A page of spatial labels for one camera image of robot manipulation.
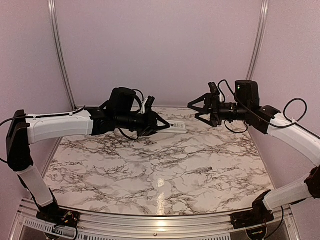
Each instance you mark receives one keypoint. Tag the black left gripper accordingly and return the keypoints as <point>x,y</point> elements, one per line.
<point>151,127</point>

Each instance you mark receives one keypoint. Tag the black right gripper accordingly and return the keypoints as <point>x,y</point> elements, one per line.
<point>215,120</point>

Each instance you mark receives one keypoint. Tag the white remote control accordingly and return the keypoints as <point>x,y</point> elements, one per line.
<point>176,127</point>

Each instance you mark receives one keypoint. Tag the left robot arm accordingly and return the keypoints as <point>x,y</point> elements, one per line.
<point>123,110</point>

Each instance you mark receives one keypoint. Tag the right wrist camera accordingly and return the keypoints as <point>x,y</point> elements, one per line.
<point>216,91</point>

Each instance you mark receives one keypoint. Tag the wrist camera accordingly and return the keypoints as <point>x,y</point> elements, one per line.
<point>216,91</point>
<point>147,105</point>

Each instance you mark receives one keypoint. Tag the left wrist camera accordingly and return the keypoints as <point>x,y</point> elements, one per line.
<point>147,105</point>

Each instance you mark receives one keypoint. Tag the left aluminium frame post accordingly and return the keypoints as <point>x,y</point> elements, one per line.
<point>59,51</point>

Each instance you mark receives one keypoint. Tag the aluminium frame post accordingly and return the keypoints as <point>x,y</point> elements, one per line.
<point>259,38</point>
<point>59,51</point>

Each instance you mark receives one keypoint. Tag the right aluminium frame post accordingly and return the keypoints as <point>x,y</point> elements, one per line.
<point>259,38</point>

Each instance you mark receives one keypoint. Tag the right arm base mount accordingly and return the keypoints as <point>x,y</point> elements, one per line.
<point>248,218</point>

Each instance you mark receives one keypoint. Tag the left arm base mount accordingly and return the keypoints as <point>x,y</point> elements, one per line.
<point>59,217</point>

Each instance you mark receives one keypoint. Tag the front aluminium rail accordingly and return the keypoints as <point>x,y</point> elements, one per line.
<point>108,226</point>

